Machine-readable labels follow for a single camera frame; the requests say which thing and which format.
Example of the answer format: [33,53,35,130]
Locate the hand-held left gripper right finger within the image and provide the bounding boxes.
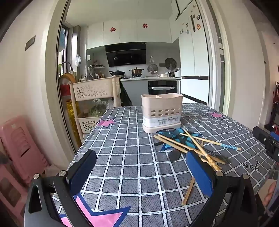
[185,150,259,227]

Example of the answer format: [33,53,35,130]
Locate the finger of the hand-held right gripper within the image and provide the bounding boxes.
[252,127,272,143]

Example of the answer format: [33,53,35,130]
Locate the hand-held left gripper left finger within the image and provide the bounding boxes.
[24,149,97,227]

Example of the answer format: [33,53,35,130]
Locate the wooden chopstick yellow patterned end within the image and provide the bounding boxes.
[183,128,221,171]

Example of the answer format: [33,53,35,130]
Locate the black utensil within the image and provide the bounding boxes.
[154,129,182,146]

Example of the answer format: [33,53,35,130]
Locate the beige plastic utensil holder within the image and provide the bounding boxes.
[141,93,182,133]

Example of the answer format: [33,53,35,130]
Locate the grey checkered tablecloth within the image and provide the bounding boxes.
[52,102,276,227]

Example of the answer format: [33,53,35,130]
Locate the bag of green vegetables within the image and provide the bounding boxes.
[88,99,109,117]

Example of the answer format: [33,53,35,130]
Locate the pink plastic stool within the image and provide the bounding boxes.
[0,163,29,216]
[0,116,50,186]

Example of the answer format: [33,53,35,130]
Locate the beige plastic storage cart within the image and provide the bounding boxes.
[69,76,121,140]

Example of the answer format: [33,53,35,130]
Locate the black plastic bag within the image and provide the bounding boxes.
[119,82,133,107]

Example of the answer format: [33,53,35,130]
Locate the black built-in oven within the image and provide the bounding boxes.
[148,80,177,103]

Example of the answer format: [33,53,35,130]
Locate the white refrigerator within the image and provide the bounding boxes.
[178,0,211,105]

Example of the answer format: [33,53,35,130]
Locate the white kitchen counter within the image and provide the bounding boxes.
[120,76,182,82]

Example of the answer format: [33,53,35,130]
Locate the kitchen faucet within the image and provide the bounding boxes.
[61,61,73,73]

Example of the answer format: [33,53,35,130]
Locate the black range hood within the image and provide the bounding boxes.
[104,42,147,67]

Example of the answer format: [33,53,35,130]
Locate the white upper kitchen cabinets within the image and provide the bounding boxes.
[86,19,175,49]

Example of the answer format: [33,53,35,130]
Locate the grey wall switch plate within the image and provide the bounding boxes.
[25,35,36,51]

